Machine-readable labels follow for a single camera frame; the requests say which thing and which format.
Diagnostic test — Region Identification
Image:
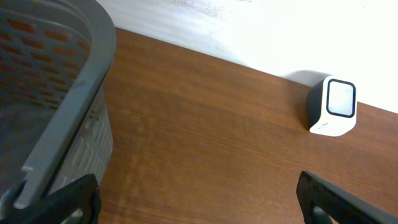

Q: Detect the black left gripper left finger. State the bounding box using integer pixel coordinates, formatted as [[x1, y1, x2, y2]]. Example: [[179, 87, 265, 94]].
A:
[[1, 174, 101, 224]]

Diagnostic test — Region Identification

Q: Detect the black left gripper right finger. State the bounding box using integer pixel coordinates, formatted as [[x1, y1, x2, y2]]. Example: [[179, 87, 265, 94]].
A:
[[296, 170, 397, 224]]

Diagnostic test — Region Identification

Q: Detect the white barcode scanner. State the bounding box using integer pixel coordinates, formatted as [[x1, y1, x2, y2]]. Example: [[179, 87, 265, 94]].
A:
[[307, 76, 357, 137]]

